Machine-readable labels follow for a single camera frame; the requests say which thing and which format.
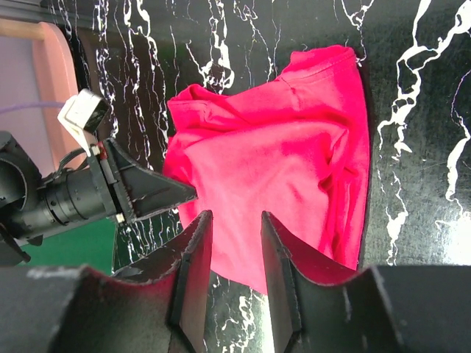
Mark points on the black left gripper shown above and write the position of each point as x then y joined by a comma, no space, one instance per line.
34,207

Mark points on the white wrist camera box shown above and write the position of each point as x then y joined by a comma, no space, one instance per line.
81,116

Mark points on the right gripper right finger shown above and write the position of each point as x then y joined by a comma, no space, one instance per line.
319,305

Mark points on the magenta pink t shirt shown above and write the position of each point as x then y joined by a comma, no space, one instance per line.
297,147

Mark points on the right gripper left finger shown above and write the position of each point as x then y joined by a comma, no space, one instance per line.
156,304

